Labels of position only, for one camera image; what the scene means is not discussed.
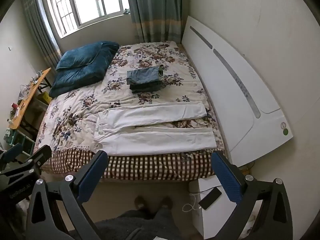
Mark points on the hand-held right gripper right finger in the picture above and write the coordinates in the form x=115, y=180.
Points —
x=227, y=180

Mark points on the brown checked bed sheet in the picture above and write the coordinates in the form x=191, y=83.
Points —
x=150, y=167

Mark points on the yellow box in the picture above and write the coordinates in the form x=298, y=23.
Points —
x=44, y=98

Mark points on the blue velvet pillow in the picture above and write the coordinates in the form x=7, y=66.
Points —
x=77, y=56

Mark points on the person's dark grey trousers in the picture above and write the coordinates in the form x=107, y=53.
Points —
x=140, y=225

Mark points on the white nightstand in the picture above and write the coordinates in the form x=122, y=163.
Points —
x=215, y=220

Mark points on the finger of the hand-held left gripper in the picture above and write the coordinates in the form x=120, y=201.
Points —
x=12, y=153
x=40, y=157

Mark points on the floral blanket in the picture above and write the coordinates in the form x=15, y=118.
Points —
x=75, y=110

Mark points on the green crate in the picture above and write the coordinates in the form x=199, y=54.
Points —
x=10, y=137

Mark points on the folded dark pants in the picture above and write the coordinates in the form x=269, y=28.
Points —
x=147, y=87

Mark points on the red container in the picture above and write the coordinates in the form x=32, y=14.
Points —
x=15, y=106

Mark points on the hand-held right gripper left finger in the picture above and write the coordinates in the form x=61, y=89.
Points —
x=92, y=177

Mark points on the wooden desk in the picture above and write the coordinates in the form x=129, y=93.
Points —
x=27, y=97

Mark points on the window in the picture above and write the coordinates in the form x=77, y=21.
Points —
x=87, y=0

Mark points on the white headboard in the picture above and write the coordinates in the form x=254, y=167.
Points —
x=212, y=80

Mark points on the folded blue jeans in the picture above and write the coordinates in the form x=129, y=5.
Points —
x=142, y=75

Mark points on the black phone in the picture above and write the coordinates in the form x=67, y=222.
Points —
x=210, y=198

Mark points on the blue folded quilt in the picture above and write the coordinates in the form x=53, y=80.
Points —
x=80, y=77

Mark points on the brown fluffy slipper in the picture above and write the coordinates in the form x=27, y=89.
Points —
x=166, y=202
x=140, y=202

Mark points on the white shirt with pocket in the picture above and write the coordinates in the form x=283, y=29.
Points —
x=150, y=140

